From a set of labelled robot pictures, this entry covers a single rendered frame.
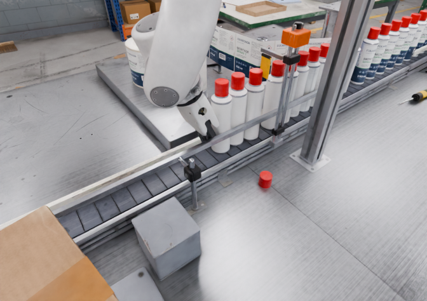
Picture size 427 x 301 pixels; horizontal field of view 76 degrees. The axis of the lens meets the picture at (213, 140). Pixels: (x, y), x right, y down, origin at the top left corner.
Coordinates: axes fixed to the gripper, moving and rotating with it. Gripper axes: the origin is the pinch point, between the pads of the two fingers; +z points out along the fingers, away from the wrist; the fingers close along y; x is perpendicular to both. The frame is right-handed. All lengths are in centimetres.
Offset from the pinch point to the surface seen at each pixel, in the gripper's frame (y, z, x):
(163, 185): -2.7, 0.9, 15.9
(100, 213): -1.6, -4.1, 29.9
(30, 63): 344, 82, 52
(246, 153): -5.5, 9.6, -6.4
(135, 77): 47.6, 2.9, -0.5
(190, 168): -9.8, -6.4, 9.3
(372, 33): -1, 12, -70
